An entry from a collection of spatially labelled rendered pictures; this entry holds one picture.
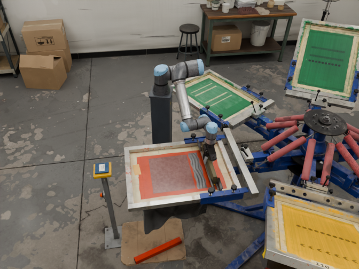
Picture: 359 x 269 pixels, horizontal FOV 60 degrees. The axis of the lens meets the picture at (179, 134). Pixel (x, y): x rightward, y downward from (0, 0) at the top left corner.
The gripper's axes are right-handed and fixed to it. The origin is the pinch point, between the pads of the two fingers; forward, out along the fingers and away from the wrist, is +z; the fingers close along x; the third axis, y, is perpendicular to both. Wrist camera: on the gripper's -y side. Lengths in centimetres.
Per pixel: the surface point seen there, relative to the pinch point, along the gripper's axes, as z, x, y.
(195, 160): 5.2, 8.0, 8.7
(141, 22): 41, 21, 380
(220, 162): 5.6, -10.8, 4.5
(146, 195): 6, 48, -18
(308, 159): -17, -63, -23
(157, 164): 5.6, 36.9, 9.7
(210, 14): 13, -87, 328
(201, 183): 4.8, 8.7, -13.9
